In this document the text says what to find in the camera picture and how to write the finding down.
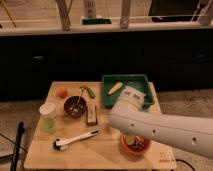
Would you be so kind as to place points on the white dish brush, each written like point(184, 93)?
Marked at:
point(61, 145)

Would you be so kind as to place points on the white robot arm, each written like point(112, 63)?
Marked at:
point(192, 134)

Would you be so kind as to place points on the yellow corn cob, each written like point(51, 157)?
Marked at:
point(115, 88)

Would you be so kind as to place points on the green pepper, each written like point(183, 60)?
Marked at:
point(89, 91)

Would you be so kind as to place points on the metal spoon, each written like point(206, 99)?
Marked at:
point(76, 107)

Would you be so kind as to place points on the brown rectangular block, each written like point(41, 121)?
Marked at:
point(91, 118)

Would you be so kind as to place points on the green plastic tray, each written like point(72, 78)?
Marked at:
point(112, 86)

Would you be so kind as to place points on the dark brown bowl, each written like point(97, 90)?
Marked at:
point(69, 107)

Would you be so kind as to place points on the orange tomato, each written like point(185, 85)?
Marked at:
point(62, 92)

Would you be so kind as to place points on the green cup with lid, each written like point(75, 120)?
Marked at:
point(48, 117)

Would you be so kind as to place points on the orange bowl with dark balls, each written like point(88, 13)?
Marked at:
point(136, 145)

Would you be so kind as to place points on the green box on shelf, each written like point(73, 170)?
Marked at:
point(96, 21)

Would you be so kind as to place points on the black pole stand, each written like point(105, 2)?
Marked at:
point(15, 155)

